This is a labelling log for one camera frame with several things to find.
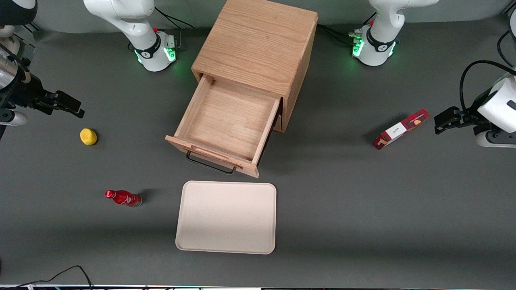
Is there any black cable at arm base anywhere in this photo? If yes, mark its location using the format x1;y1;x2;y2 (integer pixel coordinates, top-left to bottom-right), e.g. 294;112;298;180
154;6;195;48

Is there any beige rectangular tray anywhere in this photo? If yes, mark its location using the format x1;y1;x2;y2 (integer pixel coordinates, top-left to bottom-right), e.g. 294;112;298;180
175;180;277;255

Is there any black metal drawer handle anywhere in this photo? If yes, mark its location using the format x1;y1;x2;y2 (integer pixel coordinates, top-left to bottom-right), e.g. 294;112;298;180
186;151;238;176

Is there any yellow lemon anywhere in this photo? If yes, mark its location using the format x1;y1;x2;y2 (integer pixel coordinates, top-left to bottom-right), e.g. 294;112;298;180
80;128;98;146

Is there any wooden drawer cabinet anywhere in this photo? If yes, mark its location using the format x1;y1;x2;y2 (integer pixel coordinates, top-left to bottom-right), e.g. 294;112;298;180
191;0;319;133

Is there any beige round stand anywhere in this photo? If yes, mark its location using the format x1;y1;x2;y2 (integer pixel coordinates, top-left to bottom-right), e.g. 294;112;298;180
0;25;21;57

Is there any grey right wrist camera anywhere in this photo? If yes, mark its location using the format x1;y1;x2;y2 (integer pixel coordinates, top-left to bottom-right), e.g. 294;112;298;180
0;111;28;126

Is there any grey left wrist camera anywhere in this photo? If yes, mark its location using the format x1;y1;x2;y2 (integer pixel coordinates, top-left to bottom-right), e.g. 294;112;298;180
476;130;516;148

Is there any black curved cable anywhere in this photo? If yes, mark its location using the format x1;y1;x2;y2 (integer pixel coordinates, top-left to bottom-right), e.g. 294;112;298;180
497;30;516;67

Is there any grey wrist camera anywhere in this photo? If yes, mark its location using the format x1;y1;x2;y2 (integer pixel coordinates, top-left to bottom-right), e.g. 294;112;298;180
476;130;516;148
0;111;28;126

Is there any wooden drawer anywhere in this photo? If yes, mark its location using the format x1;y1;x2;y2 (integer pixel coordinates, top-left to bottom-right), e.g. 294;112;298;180
165;74;283;178

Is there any black cable bundle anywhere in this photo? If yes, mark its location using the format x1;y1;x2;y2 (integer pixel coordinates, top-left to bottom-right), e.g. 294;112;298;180
318;23;359;47

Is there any red and white carton box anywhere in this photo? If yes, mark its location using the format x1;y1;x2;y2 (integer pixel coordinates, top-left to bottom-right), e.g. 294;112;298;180
373;108;430;150

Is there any red bottle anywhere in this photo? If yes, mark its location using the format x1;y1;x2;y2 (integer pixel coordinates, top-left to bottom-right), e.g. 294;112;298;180
104;189;143;208

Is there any black looped gripper cable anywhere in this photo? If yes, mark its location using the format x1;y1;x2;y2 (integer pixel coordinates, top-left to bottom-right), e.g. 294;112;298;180
460;60;516;112

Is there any thin black floor cable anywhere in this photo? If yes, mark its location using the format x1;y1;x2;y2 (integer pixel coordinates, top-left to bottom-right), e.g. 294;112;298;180
0;265;95;290

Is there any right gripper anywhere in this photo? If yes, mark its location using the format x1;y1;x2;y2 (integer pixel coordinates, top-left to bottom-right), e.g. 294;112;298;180
0;75;85;118

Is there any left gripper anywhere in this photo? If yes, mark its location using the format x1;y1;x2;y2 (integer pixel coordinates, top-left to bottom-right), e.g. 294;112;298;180
435;75;516;135

